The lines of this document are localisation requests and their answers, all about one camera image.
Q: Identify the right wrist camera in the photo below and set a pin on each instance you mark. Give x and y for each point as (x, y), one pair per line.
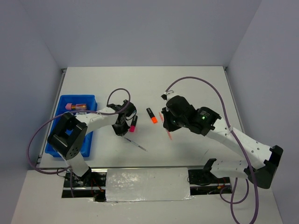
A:
(168, 95)

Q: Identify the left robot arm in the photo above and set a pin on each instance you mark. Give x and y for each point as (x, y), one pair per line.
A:
(105, 117)

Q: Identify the silver taped plate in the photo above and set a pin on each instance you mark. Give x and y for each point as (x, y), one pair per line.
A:
(147, 184)

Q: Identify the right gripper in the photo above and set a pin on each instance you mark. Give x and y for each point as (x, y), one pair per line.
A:
(167, 124)

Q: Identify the orange-capped black highlighter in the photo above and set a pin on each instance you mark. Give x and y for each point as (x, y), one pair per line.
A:
(152, 116)

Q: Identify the orange clear pen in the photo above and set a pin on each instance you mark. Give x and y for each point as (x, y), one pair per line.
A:
(162, 120)

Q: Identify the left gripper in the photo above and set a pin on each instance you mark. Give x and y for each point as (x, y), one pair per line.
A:
(124, 130)

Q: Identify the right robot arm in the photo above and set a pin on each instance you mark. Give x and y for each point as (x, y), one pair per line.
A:
(263, 159)

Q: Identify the blue plastic bin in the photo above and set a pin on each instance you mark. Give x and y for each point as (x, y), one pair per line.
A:
(68, 135)

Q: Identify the grey clear pen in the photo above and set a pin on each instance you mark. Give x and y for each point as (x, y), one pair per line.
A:
(136, 144)

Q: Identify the pink-capped black highlighter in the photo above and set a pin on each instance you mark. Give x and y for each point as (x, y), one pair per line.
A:
(133, 123)

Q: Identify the blue white round jar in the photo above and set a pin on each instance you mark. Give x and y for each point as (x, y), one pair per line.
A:
(80, 113)

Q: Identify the pink pen bundle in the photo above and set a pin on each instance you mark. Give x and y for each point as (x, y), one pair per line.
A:
(75, 107)

